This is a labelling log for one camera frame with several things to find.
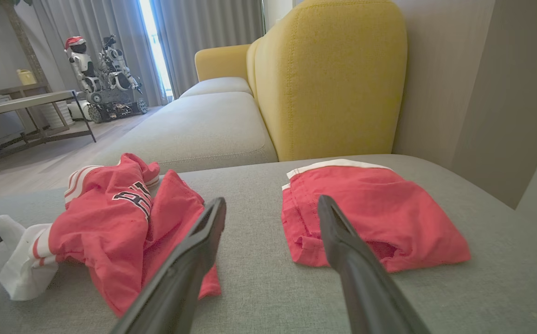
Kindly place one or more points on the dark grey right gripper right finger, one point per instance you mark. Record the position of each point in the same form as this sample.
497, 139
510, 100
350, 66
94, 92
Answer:
365, 287

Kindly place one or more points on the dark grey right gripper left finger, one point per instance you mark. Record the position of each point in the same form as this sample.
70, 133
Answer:
180, 278

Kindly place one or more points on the red shorts white trim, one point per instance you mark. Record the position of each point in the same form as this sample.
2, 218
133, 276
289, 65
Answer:
389, 213

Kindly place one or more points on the red jersey shirt white sleeves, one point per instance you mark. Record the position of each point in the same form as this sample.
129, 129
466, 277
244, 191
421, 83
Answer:
106, 232

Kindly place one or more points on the large grey sofa ottoman cushion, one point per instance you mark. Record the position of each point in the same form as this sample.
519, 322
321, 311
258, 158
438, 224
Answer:
482, 278

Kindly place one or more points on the white ribbed cylinder appliance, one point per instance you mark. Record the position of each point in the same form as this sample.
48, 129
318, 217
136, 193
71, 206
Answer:
54, 116

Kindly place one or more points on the grey sofa seat cushion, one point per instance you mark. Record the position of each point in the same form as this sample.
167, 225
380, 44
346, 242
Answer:
203, 130
217, 86

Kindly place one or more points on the small wooden side table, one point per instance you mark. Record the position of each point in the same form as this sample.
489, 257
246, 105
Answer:
22, 89

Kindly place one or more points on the yellow container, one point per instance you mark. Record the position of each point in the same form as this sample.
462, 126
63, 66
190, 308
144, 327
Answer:
26, 77

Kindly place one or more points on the black wheeled robot cart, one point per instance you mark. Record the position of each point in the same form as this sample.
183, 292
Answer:
115, 104

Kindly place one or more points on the white robot with red hat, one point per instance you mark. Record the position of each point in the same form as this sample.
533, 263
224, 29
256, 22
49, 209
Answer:
81, 62

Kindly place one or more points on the indoor tree with trunk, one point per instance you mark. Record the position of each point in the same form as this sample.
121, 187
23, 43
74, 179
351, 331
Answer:
24, 41

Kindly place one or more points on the large yellow sofa back cushion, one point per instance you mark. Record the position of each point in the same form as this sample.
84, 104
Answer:
333, 79

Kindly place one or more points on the white black humanoid robot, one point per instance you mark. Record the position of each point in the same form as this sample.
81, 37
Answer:
117, 65

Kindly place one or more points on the grey window curtain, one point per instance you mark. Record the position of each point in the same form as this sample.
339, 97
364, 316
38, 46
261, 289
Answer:
208, 37

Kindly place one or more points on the wheeled robot with red cap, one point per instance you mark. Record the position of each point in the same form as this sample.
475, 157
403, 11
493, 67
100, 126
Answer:
101, 23

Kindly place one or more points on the grey table black metal frame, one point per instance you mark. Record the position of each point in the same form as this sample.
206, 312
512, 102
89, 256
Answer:
22, 104

